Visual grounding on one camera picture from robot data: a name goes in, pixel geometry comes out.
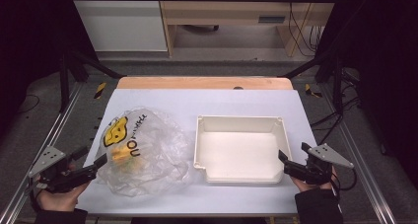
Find white table mat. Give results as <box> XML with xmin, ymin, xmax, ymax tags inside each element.
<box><xmin>75</xmin><ymin>88</ymin><xmax>318</xmax><ymax>217</ymax></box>

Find yellow juice box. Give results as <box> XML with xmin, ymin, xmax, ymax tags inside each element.
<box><xmin>110</xmin><ymin>144</ymin><xmax>146</xmax><ymax>173</ymax></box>

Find white cabinet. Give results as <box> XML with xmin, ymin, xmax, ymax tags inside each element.
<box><xmin>67</xmin><ymin>0</ymin><xmax>169</xmax><ymax>52</ymax></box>

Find black metal stand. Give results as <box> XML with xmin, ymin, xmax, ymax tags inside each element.
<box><xmin>58</xmin><ymin>49</ymin><xmax>124</xmax><ymax>113</ymax></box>
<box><xmin>281</xmin><ymin>52</ymin><xmax>345</xmax><ymax>113</ymax></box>

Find light wooden desk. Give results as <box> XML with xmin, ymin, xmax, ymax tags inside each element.
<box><xmin>157</xmin><ymin>0</ymin><xmax>341</xmax><ymax>58</ymax></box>

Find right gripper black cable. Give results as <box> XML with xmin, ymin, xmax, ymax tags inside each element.
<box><xmin>330</xmin><ymin>167</ymin><xmax>358</xmax><ymax>198</ymax></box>

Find person's right hand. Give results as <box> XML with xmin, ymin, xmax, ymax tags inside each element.
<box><xmin>290</xmin><ymin>166</ymin><xmax>338</xmax><ymax>193</ymax></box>

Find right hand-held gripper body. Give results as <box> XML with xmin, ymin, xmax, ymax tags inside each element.
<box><xmin>284</xmin><ymin>143</ymin><xmax>355</xmax><ymax>186</ymax></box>

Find white plastic tray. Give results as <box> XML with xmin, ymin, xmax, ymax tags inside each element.
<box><xmin>192</xmin><ymin>114</ymin><xmax>293</xmax><ymax>185</ymax></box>

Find black hanging cables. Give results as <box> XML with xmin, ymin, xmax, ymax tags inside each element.
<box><xmin>286</xmin><ymin>0</ymin><xmax>324</xmax><ymax>57</ymax></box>

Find clear plastic bag yellow print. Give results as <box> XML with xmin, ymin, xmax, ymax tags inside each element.
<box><xmin>95</xmin><ymin>107</ymin><xmax>195</xmax><ymax>198</ymax></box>

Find aluminium rail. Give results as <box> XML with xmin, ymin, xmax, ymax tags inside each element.
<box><xmin>318</xmin><ymin>82</ymin><xmax>397</xmax><ymax>224</ymax></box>
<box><xmin>0</xmin><ymin>82</ymin><xmax>85</xmax><ymax>224</ymax></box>

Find black floor cables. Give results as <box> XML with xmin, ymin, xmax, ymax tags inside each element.
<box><xmin>310</xmin><ymin>69</ymin><xmax>362</xmax><ymax>147</ymax></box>

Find thin black floor cable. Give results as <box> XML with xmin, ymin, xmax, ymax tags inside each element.
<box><xmin>18</xmin><ymin>94</ymin><xmax>41</xmax><ymax>115</ymax></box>

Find wooden table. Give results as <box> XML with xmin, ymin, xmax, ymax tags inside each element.
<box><xmin>116</xmin><ymin>76</ymin><xmax>294</xmax><ymax>91</ymax></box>

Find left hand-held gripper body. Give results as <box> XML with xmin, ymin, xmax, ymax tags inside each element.
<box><xmin>28</xmin><ymin>146</ymin><xmax>99</xmax><ymax>193</ymax></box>

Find person's left hand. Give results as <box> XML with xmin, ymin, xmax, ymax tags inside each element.
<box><xmin>35</xmin><ymin>163</ymin><xmax>92</xmax><ymax>212</ymax></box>

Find yellow black striped tape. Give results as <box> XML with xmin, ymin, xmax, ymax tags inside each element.
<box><xmin>304</xmin><ymin>83</ymin><xmax>323</xmax><ymax>99</ymax></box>
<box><xmin>94</xmin><ymin>82</ymin><xmax>107</xmax><ymax>100</ymax></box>

